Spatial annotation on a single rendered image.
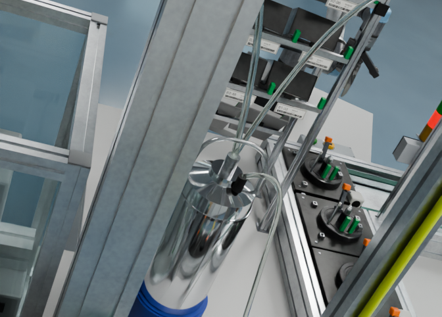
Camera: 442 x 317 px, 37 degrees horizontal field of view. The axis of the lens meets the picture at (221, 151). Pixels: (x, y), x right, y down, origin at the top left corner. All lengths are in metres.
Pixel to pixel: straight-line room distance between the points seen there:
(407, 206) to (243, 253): 1.10
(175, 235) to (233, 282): 0.67
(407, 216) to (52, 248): 0.48
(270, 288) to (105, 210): 1.14
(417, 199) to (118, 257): 0.38
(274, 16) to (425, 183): 0.96
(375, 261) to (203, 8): 0.44
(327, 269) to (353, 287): 0.91
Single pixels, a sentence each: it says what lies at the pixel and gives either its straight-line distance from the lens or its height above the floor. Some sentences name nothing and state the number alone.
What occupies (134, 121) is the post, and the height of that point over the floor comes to 1.69.
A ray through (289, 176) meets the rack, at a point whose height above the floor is 1.08.
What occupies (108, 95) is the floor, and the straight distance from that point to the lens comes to 4.10.
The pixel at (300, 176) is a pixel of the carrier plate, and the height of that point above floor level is 0.97.
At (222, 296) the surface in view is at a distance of 1.80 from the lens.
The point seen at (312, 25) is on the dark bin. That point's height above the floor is 1.50.
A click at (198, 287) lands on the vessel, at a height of 1.21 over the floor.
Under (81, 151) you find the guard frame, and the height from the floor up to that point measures 1.55.
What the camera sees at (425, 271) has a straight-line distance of 2.33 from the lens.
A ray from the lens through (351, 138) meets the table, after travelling 2.83.
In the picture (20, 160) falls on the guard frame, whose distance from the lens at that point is 0.88.
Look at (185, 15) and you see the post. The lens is 0.68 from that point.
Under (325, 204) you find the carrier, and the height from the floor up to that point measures 0.97.
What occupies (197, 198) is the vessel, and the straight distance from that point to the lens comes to 1.15.
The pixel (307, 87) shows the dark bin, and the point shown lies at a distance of 1.86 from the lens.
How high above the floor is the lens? 2.07
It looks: 31 degrees down
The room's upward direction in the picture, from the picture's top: 24 degrees clockwise
